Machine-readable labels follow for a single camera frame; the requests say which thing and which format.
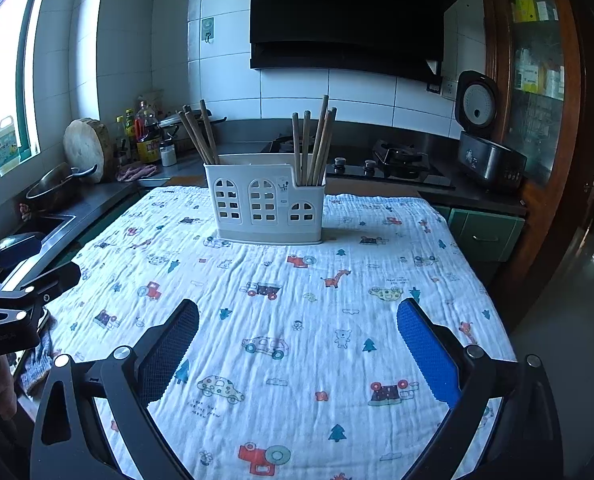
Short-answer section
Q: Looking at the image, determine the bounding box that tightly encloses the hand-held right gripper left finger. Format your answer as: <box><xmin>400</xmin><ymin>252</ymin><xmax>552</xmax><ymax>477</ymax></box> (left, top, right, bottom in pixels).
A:
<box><xmin>29</xmin><ymin>298</ymin><xmax>200</xmax><ymax>480</ymax></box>

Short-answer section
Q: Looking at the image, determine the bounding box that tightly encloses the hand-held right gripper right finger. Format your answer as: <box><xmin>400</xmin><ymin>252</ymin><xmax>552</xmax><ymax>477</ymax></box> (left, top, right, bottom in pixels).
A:
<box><xmin>396</xmin><ymin>297</ymin><xmax>562</xmax><ymax>480</ymax></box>

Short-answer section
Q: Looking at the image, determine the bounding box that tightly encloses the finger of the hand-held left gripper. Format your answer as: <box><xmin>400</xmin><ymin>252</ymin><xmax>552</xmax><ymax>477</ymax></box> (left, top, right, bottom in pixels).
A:
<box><xmin>0</xmin><ymin>232</ymin><xmax>45</xmax><ymax>287</ymax></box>
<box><xmin>0</xmin><ymin>261</ymin><xmax>82</xmax><ymax>305</ymax></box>

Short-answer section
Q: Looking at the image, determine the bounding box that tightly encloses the white plastic chopstick holder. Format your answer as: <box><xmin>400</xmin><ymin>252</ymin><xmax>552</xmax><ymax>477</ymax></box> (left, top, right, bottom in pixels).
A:
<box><xmin>204</xmin><ymin>152</ymin><xmax>328</xmax><ymax>245</ymax></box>

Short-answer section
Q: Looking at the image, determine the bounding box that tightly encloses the wooden chopstick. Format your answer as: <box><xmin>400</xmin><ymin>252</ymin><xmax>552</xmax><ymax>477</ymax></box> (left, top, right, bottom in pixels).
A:
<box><xmin>203</xmin><ymin>108</ymin><xmax>222</xmax><ymax>166</ymax></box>
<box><xmin>309</xmin><ymin>95</ymin><xmax>330</xmax><ymax>187</ymax></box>
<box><xmin>292</xmin><ymin>113</ymin><xmax>302</xmax><ymax>187</ymax></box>
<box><xmin>322</xmin><ymin>106</ymin><xmax>338</xmax><ymax>183</ymax></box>
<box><xmin>317</xmin><ymin>109</ymin><xmax>334</xmax><ymax>186</ymax></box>
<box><xmin>187</xmin><ymin>112</ymin><xmax>220</xmax><ymax>166</ymax></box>
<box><xmin>199</xmin><ymin>100</ymin><xmax>222</xmax><ymax>166</ymax></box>
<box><xmin>302</xmin><ymin>110</ymin><xmax>312</xmax><ymax>187</ymax></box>
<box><xmin>176</xmin><ymin>109</ymin><xmax>214</xmax><ymax>166</ymax></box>
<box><xmin>183</xmin><ymin>105</ymin><xmax>218</xmax><ymax>166</ymax></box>

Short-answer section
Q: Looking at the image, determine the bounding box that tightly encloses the metal sink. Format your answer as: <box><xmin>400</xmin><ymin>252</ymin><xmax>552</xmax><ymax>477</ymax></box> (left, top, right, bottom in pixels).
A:
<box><xmin>7</xmin><ymin>214</ymin><xmax>78</xmax><ymax>241</ymax></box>

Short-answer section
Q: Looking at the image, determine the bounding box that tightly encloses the grey knit cloth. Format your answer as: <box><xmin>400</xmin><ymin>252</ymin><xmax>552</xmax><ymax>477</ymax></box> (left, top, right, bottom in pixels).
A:
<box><xmin>19</xmin><ymin>310</ymin><xmax>58</xmax><ymax>396</ymax></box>

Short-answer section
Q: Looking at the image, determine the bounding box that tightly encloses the white detergent jug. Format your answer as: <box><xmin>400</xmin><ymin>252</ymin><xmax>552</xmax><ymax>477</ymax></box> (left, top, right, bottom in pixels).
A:
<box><xmin>0</xmin><ymin>115</ymin><xmax>20</xmax><ymax>171</ymax></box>

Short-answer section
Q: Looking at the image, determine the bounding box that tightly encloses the round wooden cutting board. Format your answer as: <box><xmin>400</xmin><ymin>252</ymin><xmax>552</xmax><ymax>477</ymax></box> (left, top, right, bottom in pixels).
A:
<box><xmin>63</xmin><ymin>118</ymin><xmax>114</xmax><ymax>183</ymax></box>

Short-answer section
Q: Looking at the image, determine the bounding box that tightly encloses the green base cabinet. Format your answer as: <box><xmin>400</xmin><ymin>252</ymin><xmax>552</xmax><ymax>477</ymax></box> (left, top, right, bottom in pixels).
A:
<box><xmin>429</xmin><ymin>203</ymin><xmax>526</xmax><ymax>281</ymax></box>

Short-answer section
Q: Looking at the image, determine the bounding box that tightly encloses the pink rag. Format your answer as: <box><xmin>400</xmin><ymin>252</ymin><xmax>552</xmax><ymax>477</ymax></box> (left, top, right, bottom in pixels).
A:
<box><xmin>116</xmin><ymin>162</ymin><xmax>158</xmax><ymax>182</ymax></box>

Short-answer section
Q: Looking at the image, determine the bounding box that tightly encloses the white printed cloth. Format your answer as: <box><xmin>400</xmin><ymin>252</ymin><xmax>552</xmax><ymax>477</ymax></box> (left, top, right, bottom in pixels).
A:
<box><xmin>42</xmin><ymin>185</ymin><xmax>518</xmax><ymax>480</ymax></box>

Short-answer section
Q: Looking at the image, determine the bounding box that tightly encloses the dark sauce bottle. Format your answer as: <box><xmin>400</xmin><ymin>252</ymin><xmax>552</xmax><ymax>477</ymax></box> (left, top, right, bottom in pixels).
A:
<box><xmin>124</xmin><ymin>110</ymin><xmax>138</xmax><ymax>163</ymax></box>

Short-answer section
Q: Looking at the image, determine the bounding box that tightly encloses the large oil bottle yellow label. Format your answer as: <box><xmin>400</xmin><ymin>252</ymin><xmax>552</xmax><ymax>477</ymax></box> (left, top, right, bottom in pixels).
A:
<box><xmin>136</xmin><ymin>101</ymin><xmax>162</xmax><ymax>165</ymax></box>

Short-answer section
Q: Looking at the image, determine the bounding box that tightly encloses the window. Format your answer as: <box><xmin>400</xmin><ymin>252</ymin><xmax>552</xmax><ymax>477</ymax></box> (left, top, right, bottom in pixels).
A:
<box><xmin>0</xmin><ymin>0</ymin><xmax>58</xmax><ymax>191</ymax></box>

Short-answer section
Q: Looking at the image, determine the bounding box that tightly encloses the black gas stove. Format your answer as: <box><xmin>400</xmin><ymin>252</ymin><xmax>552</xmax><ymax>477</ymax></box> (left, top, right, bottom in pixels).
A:
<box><xmin>262</xmin><ymin>134</ymin><xmax>452</xmax><ymax>191</ymax></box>

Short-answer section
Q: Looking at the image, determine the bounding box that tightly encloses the rice cooker with open lid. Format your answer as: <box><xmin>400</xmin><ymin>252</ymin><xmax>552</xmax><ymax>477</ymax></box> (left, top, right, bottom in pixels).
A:
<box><xmin>456</xmin><ymin>70</ymin><xmax>528</xmax><ymax>192</ymax></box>

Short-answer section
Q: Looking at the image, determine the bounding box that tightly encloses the wooden cabinet with glass door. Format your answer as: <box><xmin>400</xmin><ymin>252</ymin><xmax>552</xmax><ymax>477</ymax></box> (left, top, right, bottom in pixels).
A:
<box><xmin>477</xmin><ymin>0</ymin><xmax>594</xmax><ymax>331</ymax></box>

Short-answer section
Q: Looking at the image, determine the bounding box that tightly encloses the black range hood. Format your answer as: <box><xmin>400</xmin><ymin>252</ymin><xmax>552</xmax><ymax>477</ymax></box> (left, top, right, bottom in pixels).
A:
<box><xmin>232</xmin><ymin>0</ymin><xmax>468</xmax><ymax>82</ymax></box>

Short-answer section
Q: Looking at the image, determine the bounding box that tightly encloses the metal pot with black handle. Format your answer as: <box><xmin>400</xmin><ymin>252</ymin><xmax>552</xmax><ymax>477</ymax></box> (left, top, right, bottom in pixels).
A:
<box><xmin>25</xmin><ymin>161</ymin><xmax>99</xmax><ymax>213</ymax></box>

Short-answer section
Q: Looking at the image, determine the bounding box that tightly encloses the wall socket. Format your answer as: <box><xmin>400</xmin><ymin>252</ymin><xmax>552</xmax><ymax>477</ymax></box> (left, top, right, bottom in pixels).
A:
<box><xmin>426</xmin><ymin>76</ymin><xmax>456</xmax><ymax>98</ymax></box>

